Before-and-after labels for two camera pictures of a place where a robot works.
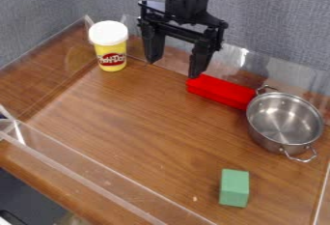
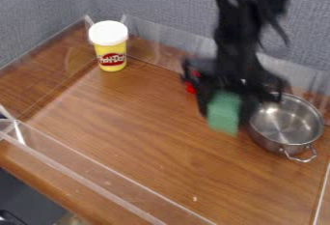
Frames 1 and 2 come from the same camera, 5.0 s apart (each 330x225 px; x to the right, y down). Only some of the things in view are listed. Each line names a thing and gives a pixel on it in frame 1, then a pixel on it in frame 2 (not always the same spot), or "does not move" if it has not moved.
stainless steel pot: x=283 y=123 does not move
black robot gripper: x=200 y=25 to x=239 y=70
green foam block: x=235 y=187 to x=223 y=111
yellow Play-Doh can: x=108 y=36 does not move
